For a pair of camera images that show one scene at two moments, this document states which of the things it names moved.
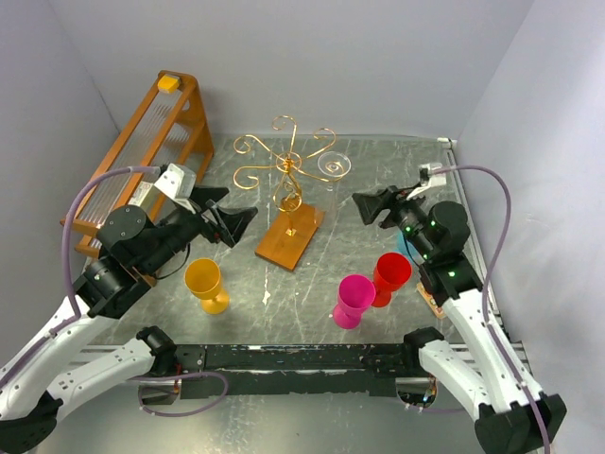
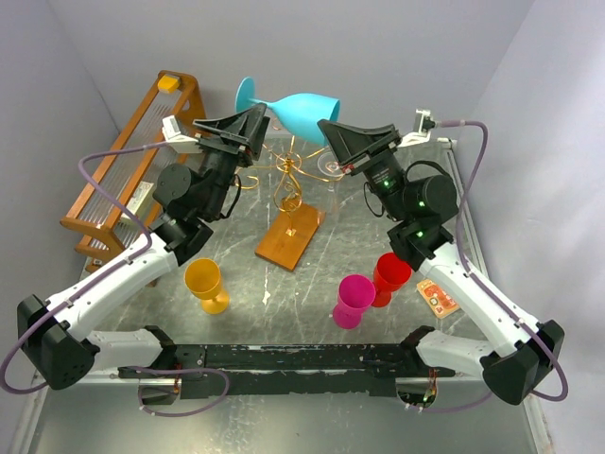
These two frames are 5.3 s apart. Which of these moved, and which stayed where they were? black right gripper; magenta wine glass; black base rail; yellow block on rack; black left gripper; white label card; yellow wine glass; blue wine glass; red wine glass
Moved: blue wine glass; black left gripper; black right gripper
Stayed: yellow block on rack; black base rail; white label card; magenta wine glass; red wine glass; yellow wine glass
